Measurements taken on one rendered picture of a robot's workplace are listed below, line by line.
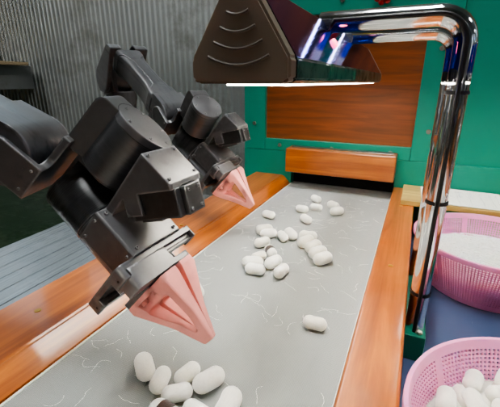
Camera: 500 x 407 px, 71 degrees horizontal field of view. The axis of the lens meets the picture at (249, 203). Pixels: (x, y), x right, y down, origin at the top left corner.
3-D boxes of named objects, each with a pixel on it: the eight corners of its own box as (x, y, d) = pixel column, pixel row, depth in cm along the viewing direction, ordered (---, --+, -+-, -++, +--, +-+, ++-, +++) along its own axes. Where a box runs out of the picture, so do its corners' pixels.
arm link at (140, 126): (182, 140, 37) (90, 56, 35) (157, 156, 29) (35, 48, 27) (119, 212, 40) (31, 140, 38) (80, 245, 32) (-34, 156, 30)
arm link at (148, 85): (201, 107, 73) (136, 36, 86) (162, 110, 67) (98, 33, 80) (187, 154, 80) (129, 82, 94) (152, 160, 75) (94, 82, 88)
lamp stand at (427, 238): (289, 325, 56) (304, 9, 42) (321, 268, 73) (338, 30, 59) (421, 362, 49) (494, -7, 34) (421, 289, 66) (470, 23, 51)
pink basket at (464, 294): (493, 343, 52) (508, 287, 49) (379, 261, 76) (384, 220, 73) (611, 310, 60) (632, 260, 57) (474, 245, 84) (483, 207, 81)
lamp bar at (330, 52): (191, 83, 28) (186, -24, 25) (343, 82, 81) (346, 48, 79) (288, 84, 24) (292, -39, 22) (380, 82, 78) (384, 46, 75)
